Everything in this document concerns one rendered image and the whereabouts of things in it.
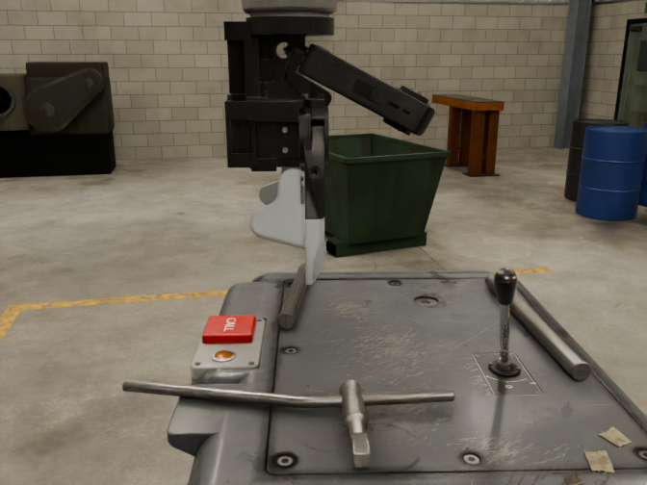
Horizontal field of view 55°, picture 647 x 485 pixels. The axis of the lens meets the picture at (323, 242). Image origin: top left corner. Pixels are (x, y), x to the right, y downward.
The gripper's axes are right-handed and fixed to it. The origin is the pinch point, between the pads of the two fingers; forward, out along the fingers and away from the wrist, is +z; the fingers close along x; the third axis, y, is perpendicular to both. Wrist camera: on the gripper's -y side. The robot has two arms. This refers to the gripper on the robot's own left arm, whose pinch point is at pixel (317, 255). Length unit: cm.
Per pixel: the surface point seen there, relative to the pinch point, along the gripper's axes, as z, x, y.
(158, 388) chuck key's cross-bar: 15.2, -3.6, 16.2
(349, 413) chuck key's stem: 14.1, 3.2, -2.8
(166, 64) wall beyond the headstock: -2, -937, 217
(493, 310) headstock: 16.2, -24.6, -24.3
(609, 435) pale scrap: 16.0, 4.5, -26.5
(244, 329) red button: 14.9, -16.8, 8.8
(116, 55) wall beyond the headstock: -17, -924, 289
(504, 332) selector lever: 9.7, -4.1, -19.0
